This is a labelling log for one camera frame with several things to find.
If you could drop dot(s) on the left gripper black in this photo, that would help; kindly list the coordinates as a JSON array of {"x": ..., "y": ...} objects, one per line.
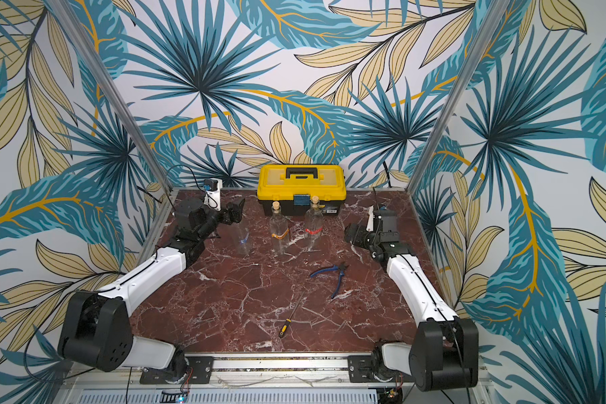
[{"x": 237, "y": 212}]

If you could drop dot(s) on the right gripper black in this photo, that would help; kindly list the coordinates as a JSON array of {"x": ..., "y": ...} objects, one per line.
[{"x": 356, "y": 235}]

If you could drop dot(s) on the blue label sticker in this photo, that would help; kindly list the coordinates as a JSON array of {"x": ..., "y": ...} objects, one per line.
[{"x": 243, "y": 239}]

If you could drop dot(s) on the glass bottle blue label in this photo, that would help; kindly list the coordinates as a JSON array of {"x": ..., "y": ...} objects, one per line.
[{"x": 239, "y": 230}]

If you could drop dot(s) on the glass bottle orange label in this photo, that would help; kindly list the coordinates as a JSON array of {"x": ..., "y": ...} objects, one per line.
[{"x": 278, "y": 224}]

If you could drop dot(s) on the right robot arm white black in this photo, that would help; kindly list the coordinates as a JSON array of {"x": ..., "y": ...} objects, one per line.
[{"x": 444, "y": 353}]

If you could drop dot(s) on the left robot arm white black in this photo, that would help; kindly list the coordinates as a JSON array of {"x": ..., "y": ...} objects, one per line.
[{"x": 97, "y": 331}]

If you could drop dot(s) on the glass bottle red label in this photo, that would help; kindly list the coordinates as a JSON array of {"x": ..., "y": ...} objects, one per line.
[{"x": 313, "y": 220}]

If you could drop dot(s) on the orange label sticker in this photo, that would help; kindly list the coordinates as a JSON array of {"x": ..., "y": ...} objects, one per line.
[{"x": 282, "y": 236}]

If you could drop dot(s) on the yellow black toolbox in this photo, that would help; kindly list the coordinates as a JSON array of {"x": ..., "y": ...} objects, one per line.
[{"x": 294, "y": 186}]

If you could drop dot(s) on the yellow black screwdriver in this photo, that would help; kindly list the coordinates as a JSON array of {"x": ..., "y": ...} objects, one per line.
[{"x": 287, "y": 322}]

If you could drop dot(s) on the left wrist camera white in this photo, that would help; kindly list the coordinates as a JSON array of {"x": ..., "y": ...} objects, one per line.
[{"x": 212, "y": 189}]

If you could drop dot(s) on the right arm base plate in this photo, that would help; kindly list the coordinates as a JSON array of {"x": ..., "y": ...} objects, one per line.
[{"x": 363, "y": 369}]

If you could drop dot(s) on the aluminium front rail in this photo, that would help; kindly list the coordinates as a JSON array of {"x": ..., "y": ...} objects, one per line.
[{"x": 268, "y": 378}]

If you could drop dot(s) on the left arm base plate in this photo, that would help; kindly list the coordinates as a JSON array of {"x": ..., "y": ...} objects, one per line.
[{"x": 189, "y": 369}]

